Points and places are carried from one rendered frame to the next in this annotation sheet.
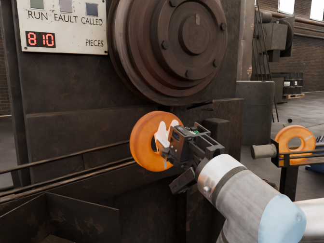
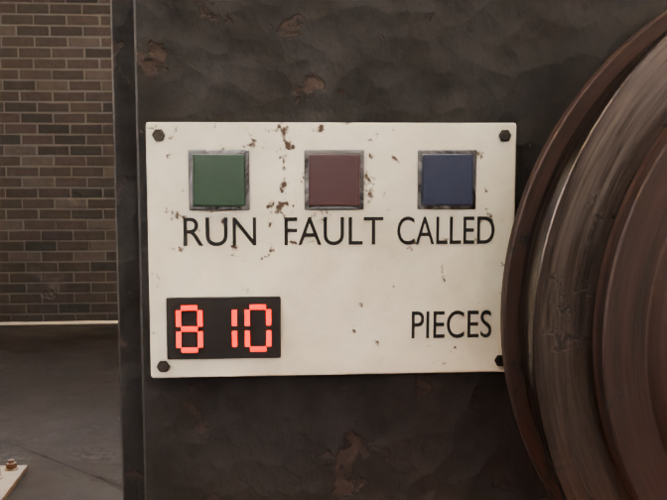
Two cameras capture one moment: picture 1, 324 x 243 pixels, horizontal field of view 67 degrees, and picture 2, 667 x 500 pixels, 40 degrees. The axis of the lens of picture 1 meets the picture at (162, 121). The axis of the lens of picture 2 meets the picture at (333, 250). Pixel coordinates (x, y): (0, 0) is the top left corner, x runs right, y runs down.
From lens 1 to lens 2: 0.33 m
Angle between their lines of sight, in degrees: 28
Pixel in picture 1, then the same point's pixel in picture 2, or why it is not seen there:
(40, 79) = (213, 480)
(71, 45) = (347, 342)
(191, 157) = not seen: outside the picture
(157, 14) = not seen: outside the picture
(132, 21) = (627, 285)
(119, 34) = (557, 341)
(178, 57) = not seen: outside the picture
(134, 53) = (629, 441)
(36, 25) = (212, 271)
